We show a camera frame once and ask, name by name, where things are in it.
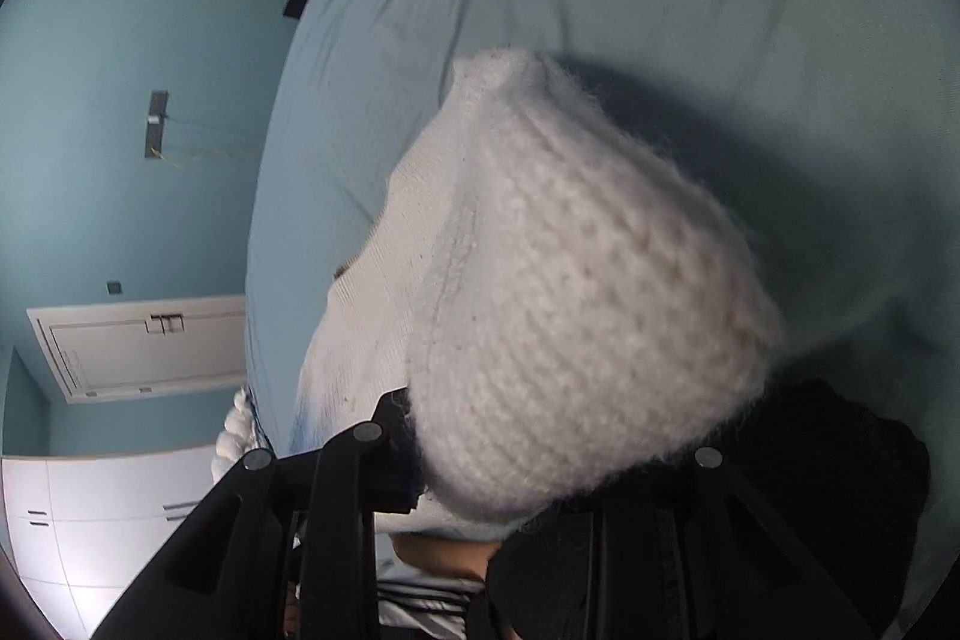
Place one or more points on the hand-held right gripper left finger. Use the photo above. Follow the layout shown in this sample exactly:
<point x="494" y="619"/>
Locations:
<point x="390" y="452"/>

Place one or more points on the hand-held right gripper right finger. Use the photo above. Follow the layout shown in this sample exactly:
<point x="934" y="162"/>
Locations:
<point x="707" y="458"/>

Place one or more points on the white and blue knit sweater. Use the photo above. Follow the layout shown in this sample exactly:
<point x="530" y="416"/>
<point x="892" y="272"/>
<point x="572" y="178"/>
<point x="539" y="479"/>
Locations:
<point x="585" y="310"/>

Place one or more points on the person's black clothing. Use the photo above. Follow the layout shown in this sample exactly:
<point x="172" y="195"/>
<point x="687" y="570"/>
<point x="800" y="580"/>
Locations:
<point x="847" y="460"/>

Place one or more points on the white puffy jacket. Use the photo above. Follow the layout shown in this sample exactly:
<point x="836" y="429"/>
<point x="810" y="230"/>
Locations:
<point x="236" y="437"/>

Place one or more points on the person's striped shirt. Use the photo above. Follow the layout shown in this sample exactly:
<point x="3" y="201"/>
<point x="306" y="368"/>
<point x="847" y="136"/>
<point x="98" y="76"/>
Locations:
<point x="427" y="602"/>

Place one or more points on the white door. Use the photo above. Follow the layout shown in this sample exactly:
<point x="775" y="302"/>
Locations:
<point x="150" y="347"/>

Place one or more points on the white wardrobe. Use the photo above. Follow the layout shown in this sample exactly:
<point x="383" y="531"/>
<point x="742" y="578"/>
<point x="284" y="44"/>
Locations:
<point x="97" y="535"/>

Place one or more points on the grey wall outlet plate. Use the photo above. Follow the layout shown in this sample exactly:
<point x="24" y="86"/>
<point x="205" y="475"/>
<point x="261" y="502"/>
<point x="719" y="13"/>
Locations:
<point x="155" y="123"/>

